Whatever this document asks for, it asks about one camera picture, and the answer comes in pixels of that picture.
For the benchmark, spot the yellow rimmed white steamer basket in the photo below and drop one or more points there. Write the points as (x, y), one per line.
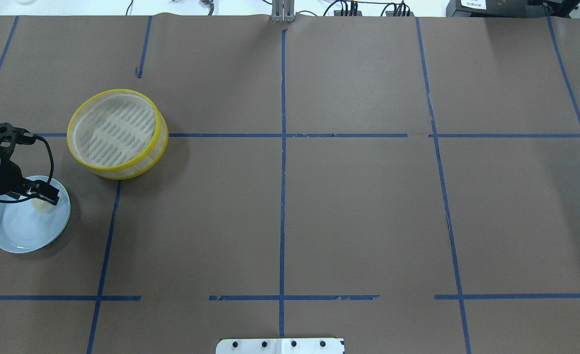
(118, 134)

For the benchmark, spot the grey metal bracket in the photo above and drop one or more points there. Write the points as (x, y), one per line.
(282, 11)

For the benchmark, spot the black equipment box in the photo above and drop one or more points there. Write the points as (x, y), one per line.
(513, 8)

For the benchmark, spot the light blue plate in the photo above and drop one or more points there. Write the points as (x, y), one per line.
(25, 228)

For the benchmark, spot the white steamed bun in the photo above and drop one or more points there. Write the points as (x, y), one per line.
(43, 205)

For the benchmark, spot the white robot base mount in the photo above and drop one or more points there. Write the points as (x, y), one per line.
(281, 346)

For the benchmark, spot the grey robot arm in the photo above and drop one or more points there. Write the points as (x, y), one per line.
(5, 199)

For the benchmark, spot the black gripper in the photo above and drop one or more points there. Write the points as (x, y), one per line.
(3, 179)

